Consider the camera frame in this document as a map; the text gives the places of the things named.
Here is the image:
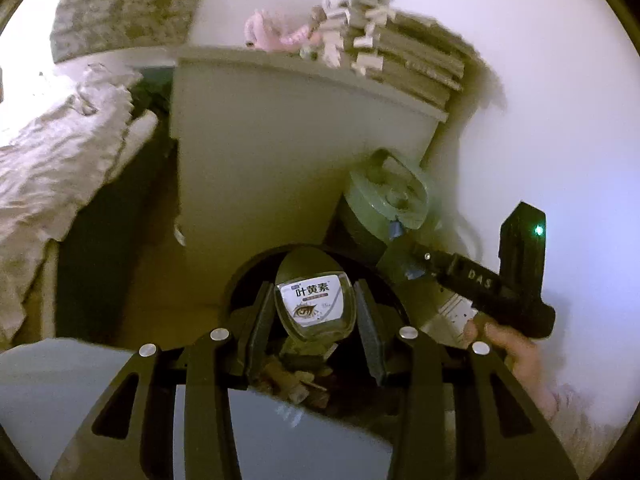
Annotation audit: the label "white power strip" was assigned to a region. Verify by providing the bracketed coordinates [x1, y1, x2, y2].
[420, 285, 481, 346]

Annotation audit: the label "grey striped plush toy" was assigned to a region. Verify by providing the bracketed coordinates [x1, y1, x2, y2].
[300, 0, 396, 78]

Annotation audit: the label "speckled grey headboard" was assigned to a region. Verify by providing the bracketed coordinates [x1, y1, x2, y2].
[50, 0, 211, 63]

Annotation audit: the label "dark bed base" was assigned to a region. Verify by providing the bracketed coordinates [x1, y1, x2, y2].
[50, 75, 181, 341]

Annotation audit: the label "crumpled brown wrappers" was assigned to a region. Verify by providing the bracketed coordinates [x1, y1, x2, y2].
[260, 337, 336, 411]

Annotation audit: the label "green lidded container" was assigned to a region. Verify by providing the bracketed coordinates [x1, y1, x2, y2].
[337, 149, 443, 261]

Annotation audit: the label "white printed blanket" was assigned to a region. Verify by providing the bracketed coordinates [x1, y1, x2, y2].
[0, 62, 161, 346]

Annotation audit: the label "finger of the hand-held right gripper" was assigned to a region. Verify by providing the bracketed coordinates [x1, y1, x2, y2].
[377, 217, 436, 283]

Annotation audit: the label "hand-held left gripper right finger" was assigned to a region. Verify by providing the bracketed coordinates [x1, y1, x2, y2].
[352, 280, 593, 480]

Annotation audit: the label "black round trash bin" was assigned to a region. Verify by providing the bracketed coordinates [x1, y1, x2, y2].
[220, 242, 416, 411]

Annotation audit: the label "clear eye drop bottle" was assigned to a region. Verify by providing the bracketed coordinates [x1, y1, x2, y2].
[272, 250, 357, 343]

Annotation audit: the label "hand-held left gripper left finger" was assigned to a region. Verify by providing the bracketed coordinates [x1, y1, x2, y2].
[50, 280, 278, 480]

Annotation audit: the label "stack of books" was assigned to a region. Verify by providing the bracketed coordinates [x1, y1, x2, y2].
[370, 10, 481, 111]

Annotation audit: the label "white nightstand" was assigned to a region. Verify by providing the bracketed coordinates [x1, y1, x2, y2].
[170, 42, 448, 306]

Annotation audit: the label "pink plush toy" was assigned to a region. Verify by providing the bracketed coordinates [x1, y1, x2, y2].
[244, 9, 323, 53]

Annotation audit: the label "white power cable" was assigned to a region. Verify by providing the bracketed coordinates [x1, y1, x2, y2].
[452, 212, 483, 261]

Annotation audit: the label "person's right hand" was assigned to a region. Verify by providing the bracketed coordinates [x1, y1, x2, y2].
[462, 319, 558, 418]

